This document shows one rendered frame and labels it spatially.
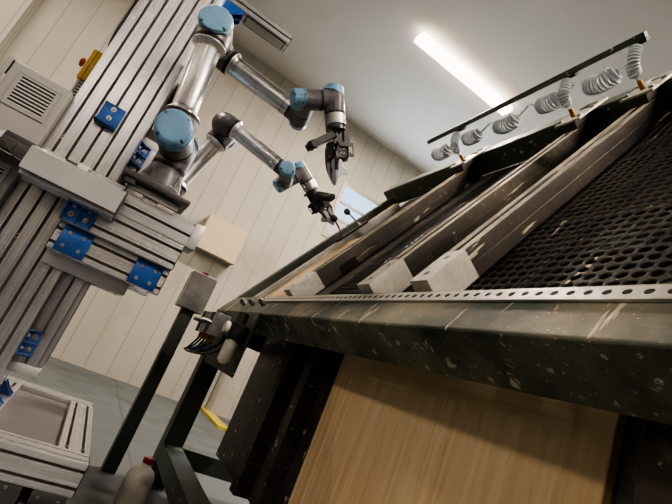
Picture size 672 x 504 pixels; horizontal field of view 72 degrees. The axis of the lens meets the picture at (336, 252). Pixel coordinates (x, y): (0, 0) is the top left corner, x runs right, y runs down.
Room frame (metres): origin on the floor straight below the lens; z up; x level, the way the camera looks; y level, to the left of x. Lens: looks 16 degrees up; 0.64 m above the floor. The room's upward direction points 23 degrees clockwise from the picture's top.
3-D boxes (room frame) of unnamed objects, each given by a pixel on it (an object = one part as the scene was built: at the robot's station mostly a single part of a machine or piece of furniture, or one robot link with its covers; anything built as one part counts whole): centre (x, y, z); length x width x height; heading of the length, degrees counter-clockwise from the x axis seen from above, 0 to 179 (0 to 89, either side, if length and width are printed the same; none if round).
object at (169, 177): (1.52, 0.65, 1.09); 0.15 x 0.15 x 0.10
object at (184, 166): (1.52, 0.65, 1.20); 0.13 x 0.12 x 0.14; 9
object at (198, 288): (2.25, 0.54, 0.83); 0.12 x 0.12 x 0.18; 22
